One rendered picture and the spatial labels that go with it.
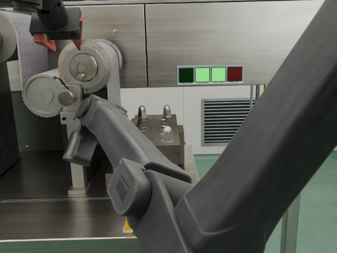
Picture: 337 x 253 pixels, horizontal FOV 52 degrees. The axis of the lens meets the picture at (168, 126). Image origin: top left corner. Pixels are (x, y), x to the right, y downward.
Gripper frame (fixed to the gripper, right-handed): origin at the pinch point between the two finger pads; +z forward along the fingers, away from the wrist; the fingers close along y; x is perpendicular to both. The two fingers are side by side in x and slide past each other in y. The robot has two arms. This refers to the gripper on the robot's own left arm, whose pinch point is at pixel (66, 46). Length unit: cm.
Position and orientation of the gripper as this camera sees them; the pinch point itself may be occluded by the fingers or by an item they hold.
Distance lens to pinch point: 87.2
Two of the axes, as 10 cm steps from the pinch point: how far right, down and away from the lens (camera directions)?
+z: 0.1, 4.3, 9.0
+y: 10.0, -0.4, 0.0
